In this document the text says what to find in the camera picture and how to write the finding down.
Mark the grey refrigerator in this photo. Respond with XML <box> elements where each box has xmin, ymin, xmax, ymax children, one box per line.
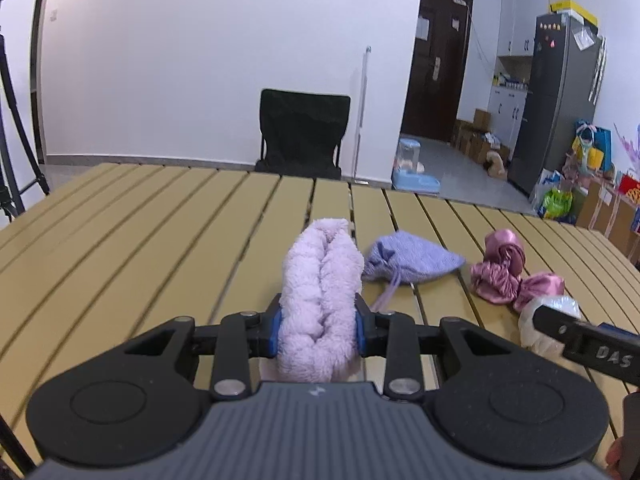
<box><xmin>507</xmin><ymin>10</ymin><xmax>606</xmax><ymax>198</ymax></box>

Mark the white mop pole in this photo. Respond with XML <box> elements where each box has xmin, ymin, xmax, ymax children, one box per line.
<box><xmin>352</xmin><ymin>46</ymin><xmax>372</xmax><ymax>181</ymax></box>

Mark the black tripod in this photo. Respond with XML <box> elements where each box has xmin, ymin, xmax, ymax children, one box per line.
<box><xmin>0</xmin><ymin>0</ymin><xmax>51</xmax><ymax>226</ymax></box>

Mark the tan slatted folding table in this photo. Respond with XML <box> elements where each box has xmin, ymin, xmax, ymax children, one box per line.
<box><xmin>0</xmin><ymin>162</ymin><xmax>640</xmax><ymax>466</ymax></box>

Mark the purple knit pouch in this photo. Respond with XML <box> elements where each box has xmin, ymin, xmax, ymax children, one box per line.
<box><xmin>361</xmin><ymin>230</ymin><xmax>467</xmax><ymax>312</ymax></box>

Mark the purple wall decoration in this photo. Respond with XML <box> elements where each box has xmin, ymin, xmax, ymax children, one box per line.
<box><xmin>614</xmin><ymin>122</ymin><xmax>640</xmax><ymax>176</ymax></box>

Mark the black folding chair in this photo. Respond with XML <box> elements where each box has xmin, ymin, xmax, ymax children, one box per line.
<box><xmin>254</xmin><ymin>88</ymin><xmax>352</xmax><ymax>181</ymax></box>

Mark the white floor cabinet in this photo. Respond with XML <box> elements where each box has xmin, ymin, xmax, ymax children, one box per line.
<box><xmin>487</xmin><ymin>85</ymin><xmax>528</xmax><ymax>146</ymax></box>

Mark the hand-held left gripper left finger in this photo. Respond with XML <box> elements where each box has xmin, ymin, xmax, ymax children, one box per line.
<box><xmin>122</xmin><ymin>294</ymin><xmax>283</xmax><ymax>402</ymax></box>

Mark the purple fuzzy headband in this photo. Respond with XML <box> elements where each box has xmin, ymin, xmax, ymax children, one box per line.
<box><xmin>277</xmin><ymin>217</ymin><xmax>365</xmax><ymax>383</ymax></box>

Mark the white wall cabinet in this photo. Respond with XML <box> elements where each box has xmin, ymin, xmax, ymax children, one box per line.
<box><xmin>497</xmin><ymin>0</ymin><xmax>551</xmax><ymax>58</ymax></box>

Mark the green bag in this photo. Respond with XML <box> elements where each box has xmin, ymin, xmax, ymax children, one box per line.
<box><xmin>537</xmin><ymin>185</ymin><xmax>576</xmax><ymax>221</ymax></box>

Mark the clear plastic bag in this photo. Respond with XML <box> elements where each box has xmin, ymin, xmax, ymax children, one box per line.
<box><xmin>517</xmin><ymin>295</ymin><xmax>583</xmax><ymax>358</ymax></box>

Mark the yellow box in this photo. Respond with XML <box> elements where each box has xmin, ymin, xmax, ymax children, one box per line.
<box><xmin>548</xmin><ymin>0</ymin><xmax>598</xmax><ymax>28</ymax></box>

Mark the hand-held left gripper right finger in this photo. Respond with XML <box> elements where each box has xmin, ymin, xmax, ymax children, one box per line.
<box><xmin>354</xmin><ymin>294</ymin><xmax>506</xmax><ymax>402</ymax></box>

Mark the blue gift bag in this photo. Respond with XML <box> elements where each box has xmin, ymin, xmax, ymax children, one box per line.
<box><xmin>572</xmin><ymin>120</ymin><xmax>613</xmax><ymax>173</ymax></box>

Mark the pink satin cloth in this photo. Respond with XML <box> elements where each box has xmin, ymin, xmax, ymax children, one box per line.
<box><xmin>470</xmin><ymin>228</ymin><xmax>566</xmax><ymax>313</ymax></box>

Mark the large cardboard box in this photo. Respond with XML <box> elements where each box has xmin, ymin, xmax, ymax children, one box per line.
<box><xmin>575</xmin><ymin>180</ymin><xmax>640</xmax><ymax>256</ymax></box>

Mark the blue pet water dispenser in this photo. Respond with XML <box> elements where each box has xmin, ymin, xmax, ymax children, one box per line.
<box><xmin>392</xmin><ymin>138</ymin><xmax>441</xmax><ymax>195</ymax></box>

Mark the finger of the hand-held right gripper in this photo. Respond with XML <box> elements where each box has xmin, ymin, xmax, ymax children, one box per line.
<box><xmin>531</xmin><ymin>304</ymin><xmax>586</xmax><ymax>347</ymax></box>
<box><xmin>597</xmin><ymin>322</ymin><xmax>640</xmax><ymax>337</ymax></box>

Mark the open cardboard box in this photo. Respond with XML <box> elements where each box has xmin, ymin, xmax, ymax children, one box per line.
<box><xmin>452</xmin><ymin>120</ymin><xmax>511</xmax><ymax>163</ymax></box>

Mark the dark brown door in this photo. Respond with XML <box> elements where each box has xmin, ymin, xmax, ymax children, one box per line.
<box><xmin>401</xmin><ymin>0</ymin><xmax>473</xmax><ymax>143</ymax></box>

